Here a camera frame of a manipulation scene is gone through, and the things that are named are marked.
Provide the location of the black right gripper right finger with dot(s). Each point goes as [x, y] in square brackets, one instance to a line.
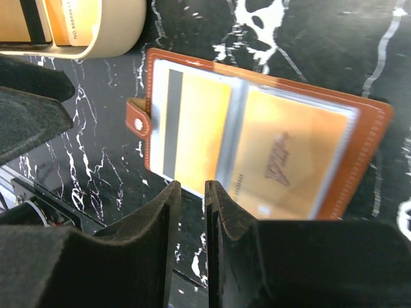
[285, 263]

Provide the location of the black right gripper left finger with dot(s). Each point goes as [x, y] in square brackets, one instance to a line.
[126, 264]

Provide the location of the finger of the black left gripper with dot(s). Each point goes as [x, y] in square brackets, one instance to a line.
[29, 120]
[34, 79]

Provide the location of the brown leather card holder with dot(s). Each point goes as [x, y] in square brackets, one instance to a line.
[373, 118]

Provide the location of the beige oval card tray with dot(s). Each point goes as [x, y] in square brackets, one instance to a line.
[119, 26]

